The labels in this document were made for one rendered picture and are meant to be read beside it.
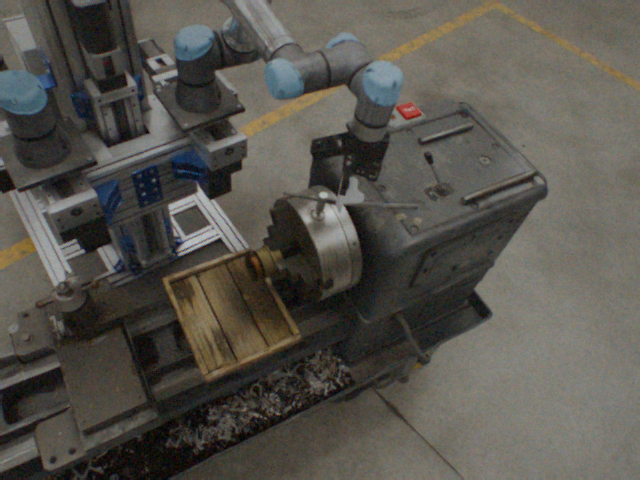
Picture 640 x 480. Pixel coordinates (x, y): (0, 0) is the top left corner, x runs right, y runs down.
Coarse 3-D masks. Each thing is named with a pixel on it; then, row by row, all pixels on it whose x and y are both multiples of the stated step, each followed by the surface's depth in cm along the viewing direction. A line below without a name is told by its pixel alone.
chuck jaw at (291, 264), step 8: (296, 256) 141; (280, 264) 138; (288, 264) 138; (296, 264) 138; (304, 264) 138; (280, 272) 138; (288, 272) 138; (296, 272) 136; (304, 272) 136; (312, 272) 136; (296, 280) 138; (304, 280) 134; (312, 280) 135; (320, 280) 136; (328, 280) 136; (304, 288) 137; (312, 288) 137; (328, 288) 138
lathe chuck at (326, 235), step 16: (304, 192) 141; (288, 208) 138; (304, 208) 134; (304, 224) 132; (320, 224) 132; (336, 224) 133; (304, 240) 136; (320, 240) 131; (336, 240) 132; (304, 256) 140; (320, 256) 131; (336, 256) 133; (320, 272) 133; (336, 272) 134; (320, 288) 138; (336, 288) 139
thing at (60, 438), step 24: (24, 312) 142; (24, 336) 137; (48, 336) 139; (24, 360) 138; (144, 384) 133; (72, 408) 128; (48, 432) 125; (72, 432) 126; (96, 432) 125; (120, 432) 125; (144, 432) 131; (48, 456) 122; (72, 456) 123
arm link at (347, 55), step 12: (348, 36) 101; (336, 48) 98; (348, 48) 98; (360, 48) 99; (336, 60) 97; (348, 60) 98; (360, 60) 97; (372, 60) 98; (336, 72) 97; (348, 72) 98; (336, 84) 99; (348, 84) 99
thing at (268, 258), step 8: (264, 248) 140; (248, 256) 138; (256, 256) 138; (264, 256) 137; (272, 256) 137; (280, 256) 140; (248, 264) 142; (256, 264) 136; (264, 264) 137; (272, 264) 138; (248, 272) 142; (256, 272) 137; (264, 272) 138; (272, 272) 139
